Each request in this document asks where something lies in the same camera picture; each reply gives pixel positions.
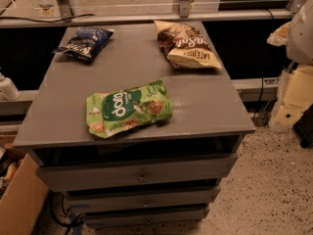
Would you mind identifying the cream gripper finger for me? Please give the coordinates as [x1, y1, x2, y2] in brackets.
[273, 65, 313, 127]

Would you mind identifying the green rice chip bag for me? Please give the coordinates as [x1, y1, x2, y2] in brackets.
[86, 80, 172, 139]

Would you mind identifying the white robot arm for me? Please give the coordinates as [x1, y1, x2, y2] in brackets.
[271, 0, 313, 128]

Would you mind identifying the brown and cream chip bag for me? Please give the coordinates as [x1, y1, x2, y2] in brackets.
[155, 21, 222, 69]

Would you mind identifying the blue chip bag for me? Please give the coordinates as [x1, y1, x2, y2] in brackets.
[54, 27, 113, 63]

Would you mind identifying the grey drawer cabinet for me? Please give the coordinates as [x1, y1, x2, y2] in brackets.
[15, 24, 254, 227]

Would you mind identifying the bottom grey drawer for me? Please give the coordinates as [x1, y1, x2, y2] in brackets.
[84, 205, 209, 228]

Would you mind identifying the grey drawer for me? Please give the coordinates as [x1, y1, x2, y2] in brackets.
[37, 153, 238, 192]
[84, 205, 209, 228]
[66, 186, 220, 213]

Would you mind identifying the middle grey drawer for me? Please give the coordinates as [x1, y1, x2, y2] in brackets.
[66, 186, 220, 213]

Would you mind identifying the top grey drawer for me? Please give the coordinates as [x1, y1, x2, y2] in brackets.
[37, 153, 238, 192]

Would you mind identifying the white pipe fitting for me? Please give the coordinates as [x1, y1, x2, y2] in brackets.
[0, 72, 21, 101]

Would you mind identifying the cardboard box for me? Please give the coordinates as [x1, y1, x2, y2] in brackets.
[0, 155, 49, 235]

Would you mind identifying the black cable under cabinet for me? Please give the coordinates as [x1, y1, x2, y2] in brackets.
[48, 191, 85, 235]

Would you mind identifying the black cable on ledge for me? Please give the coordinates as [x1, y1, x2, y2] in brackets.
[0, 13, 96, 24]

